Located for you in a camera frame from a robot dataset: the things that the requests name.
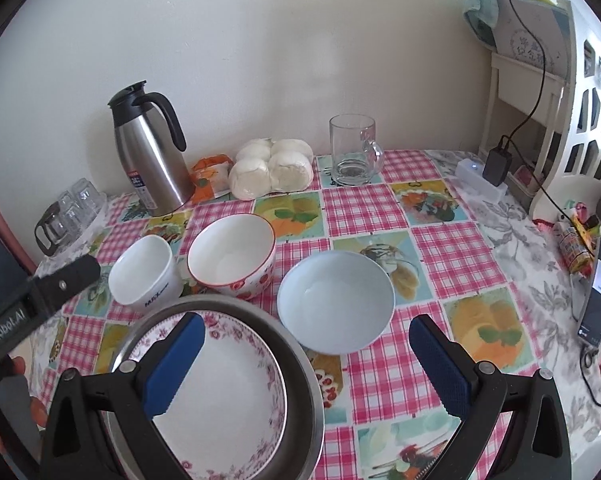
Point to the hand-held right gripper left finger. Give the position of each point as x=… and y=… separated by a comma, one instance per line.
x=176, y=364

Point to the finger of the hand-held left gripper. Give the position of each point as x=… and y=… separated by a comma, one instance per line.
x=65, y=280

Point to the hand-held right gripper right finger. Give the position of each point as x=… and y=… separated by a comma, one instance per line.
x=438, y=365

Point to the round floral rim plate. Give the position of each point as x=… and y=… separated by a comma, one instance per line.
x=220, y=400

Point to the small white bowl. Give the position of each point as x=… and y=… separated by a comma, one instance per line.
x=140, y=270

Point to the light blue bowl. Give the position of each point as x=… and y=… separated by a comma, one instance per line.
x=335, y=300

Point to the strawberry print bowl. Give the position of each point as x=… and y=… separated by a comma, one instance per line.
x=230, y=252

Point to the stainless steel basin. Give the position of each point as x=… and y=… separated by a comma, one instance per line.
x=300, y=385

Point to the tray of glass cups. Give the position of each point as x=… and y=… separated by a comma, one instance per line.
x=70, y=215

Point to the checked fruit print tablecloth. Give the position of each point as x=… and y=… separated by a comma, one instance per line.
x=440, y=260

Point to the stainless steel thermos jug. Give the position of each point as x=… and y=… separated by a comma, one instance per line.
x=150, y=160

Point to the orange snack packet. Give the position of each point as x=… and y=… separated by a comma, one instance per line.
x=208, y=180

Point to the patterned candy tube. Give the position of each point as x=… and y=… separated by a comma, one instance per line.
x=572, y=247

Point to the white power strip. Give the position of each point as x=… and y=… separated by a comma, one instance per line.
x=473, y=177

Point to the black charger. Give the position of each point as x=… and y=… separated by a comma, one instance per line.
x=497, y=165

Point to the bag of white buns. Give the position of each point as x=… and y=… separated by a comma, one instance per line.
x=270, y=170

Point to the clear glass mug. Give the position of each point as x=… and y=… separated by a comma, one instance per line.
x=350, y=155

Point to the white cutout shelf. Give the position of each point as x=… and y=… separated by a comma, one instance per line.
x=580, y=125

